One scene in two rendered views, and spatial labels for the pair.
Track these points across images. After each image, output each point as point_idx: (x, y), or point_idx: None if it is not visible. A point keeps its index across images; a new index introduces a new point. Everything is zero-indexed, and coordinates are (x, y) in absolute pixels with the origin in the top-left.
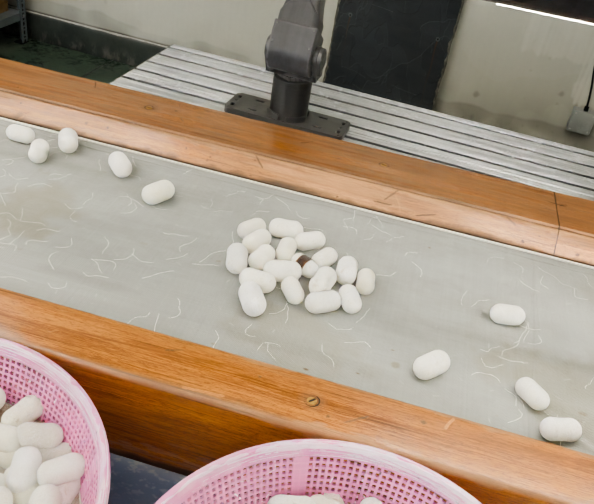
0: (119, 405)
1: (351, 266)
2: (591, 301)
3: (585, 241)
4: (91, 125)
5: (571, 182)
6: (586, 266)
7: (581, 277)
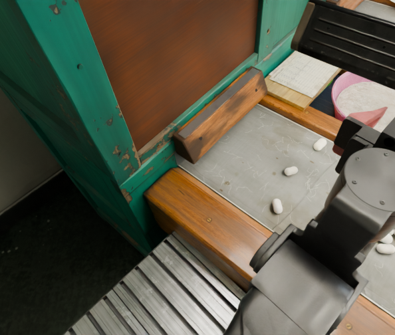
0: None
1: None
2: None
3: None
4: None
5: None
6: None
7: None
